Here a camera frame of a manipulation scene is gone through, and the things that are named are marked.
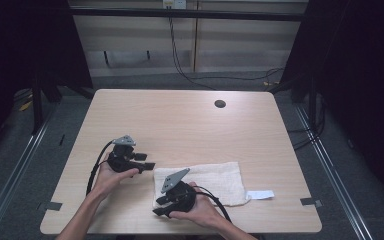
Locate black floor cables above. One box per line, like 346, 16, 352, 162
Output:
286, 93, 327, 151

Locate white wall power outlet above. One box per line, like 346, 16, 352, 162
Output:
162, 0, 188, 10

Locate black horizontal bar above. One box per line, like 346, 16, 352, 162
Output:
69, 7, 309, 22

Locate grey tape piece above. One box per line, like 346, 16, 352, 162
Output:
36, 200, 63, 212
299, 197, 323, 208

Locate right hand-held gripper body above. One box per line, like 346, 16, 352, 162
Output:
159, 167, 198, 214

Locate person's right hand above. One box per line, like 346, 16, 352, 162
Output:
168, 181, 229, 231

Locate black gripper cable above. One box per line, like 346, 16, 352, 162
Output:
193, 185, 233, 224
85, 140, 115, 197

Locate black hanging power cable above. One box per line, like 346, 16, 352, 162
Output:
168, 8, 285, 92

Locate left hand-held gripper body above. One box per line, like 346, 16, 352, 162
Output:
106, 134, 144, 174

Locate metal floor rail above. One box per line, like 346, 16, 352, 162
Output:
294, 104, 375, 240
0, 96, 60, 240

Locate black metal stand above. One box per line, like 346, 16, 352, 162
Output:
30, 74, 64, 136

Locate dark curtain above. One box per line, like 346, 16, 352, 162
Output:
0, 0, 94, 168
269, 0, 384, 214

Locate yellow floor object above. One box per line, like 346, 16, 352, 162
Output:
18, 99, 34, 113

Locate white towel with label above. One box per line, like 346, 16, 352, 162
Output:
152, 161, 276, 210

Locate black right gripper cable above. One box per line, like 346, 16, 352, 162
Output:
193, 185, 233, 224

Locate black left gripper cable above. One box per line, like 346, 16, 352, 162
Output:
85, 140, 115, 197

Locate person's left hand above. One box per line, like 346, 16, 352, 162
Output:
91, 152, 140, 201

